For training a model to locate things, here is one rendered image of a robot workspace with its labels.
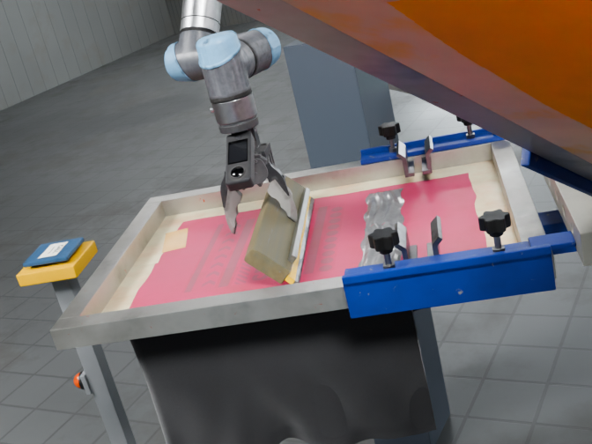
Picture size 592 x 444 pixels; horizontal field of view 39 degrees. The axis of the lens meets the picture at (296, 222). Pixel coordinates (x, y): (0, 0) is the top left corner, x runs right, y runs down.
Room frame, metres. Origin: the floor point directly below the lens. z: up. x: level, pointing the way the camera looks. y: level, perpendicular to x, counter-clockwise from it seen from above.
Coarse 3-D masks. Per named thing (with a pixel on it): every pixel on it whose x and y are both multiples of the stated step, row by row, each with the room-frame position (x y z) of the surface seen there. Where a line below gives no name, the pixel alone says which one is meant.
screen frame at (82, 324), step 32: (416, 160) 1.63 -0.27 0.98; (448, 160) 1.62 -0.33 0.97; (480, 160) 1.61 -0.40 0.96; (512, 160) 1.47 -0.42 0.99; (192, 192) 1.76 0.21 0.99; (256, 192) 1.71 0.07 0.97; (512, 192) 1.32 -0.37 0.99; (128, 256) 1.50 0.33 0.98; (96, 288) 1.35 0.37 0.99; (288, 288) 1.16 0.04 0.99; (320, 288) 1.14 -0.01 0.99; (64, 320) 1.25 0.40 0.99; (96, 320) 1.22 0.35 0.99; (128, 320) 1.20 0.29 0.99; (160, 320) 1.18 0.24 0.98; (192, 320) 1.17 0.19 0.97; (224, 320) 1.16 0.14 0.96; (256, 320) 1.15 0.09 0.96
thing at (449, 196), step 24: (360, 192) 1.60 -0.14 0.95; (408, 192) 1.54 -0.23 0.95; (432, 192) 1.51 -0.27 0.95; (456, 192) 1.48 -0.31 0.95; (216, 216) 1.67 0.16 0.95; (240, 216) 1.64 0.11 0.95; (360, 216) 1.48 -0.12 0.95; (408, 216) 1.42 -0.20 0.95; (432, 216) 1.39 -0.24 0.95; (192, 240) 1.56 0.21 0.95
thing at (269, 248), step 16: (272, 208) 1.43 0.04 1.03; (256, 224) 1.38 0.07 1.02; (272, 224) 1.37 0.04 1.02; (288, 224) 1.41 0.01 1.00; (256, 240) 1.28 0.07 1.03; (272, 240) 1.31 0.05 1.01; (288, 240) 1.34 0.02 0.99; (256, 256) 1.25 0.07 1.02; (272, 256) 1.25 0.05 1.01; (272, 272) 1.24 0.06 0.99; (288, 272) 1.24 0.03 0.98
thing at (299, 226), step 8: (304, 192) 1.56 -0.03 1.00; (304, 200) 1.51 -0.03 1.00; (304, 208) 1.48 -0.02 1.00; (304, 216) 1.44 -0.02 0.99; (296, 224) 1.41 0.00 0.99; (296, 232) 1.36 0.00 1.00; (296, 240) 1.33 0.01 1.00; (296, 248) 1.30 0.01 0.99; (288, 256) 1.28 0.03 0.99; (296, 256) 1.27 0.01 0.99
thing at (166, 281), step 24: (456, 216) 1.37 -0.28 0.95; (360, 240) 1.36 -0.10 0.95; (456, 240) 1.27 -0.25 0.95; (480, 240) 1.24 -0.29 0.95; (168, 264) 1.47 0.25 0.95; (192, 264) 1.44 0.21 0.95; (336, 264) 1.29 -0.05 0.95; (144, 288) 1.39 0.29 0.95; (168, 288) 1.36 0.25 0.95; (216, 288) 1.31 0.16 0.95; (240, 288) 1.29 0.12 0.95
